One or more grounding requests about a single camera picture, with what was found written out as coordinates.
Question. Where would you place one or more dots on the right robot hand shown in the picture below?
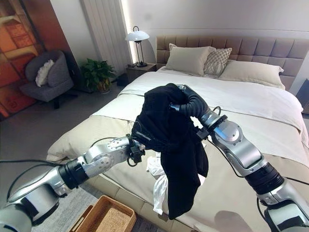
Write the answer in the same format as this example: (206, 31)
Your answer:
(193, 102)

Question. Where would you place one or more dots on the black garment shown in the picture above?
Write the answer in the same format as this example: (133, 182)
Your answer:
(173, 145)

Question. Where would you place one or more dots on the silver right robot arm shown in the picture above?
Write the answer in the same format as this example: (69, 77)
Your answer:
(251, 159)

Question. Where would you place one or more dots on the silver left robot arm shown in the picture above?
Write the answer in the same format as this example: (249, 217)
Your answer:
(72, 169)

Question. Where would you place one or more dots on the plain beige pillow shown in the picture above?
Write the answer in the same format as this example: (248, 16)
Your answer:
(187, 59)

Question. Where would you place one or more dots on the patterned beige cushion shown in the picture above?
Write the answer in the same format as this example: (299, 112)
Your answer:
(216, 61)

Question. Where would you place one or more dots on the beige bed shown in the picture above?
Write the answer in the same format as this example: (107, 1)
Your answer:
(241, 135)

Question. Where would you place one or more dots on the brown nightstand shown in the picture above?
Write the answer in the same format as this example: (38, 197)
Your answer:
(138, 72)

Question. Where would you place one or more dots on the large cream pillow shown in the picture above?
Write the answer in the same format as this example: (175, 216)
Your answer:
(253, 72)

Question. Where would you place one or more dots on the small black box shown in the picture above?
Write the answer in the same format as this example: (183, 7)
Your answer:
(122, 81)

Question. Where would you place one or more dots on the white dome table lamp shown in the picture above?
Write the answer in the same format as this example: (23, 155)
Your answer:
(137, 41)

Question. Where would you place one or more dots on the tufted beige headboard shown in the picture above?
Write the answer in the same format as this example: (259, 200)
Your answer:
(265, 49)

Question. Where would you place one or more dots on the white garment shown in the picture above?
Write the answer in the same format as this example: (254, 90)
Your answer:
(160, 191)

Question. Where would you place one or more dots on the green potted plant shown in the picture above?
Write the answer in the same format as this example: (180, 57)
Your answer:
(96, 73)

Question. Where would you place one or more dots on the white curtain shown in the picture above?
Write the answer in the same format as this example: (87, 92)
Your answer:
(106, 31)

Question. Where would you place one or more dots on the woven wicker basket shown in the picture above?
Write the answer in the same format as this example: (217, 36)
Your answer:
(106, 216)

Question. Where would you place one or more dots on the grey armchair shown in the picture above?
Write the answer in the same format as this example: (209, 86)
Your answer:
(47, 79)

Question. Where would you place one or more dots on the white fluffy cushion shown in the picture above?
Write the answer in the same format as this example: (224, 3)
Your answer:
(44, 72)

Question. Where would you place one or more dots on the grey rug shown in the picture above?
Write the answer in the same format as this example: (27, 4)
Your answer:
(65, 207)

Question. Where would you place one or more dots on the orange wall panel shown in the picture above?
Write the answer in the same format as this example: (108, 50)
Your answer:
(24, 53)

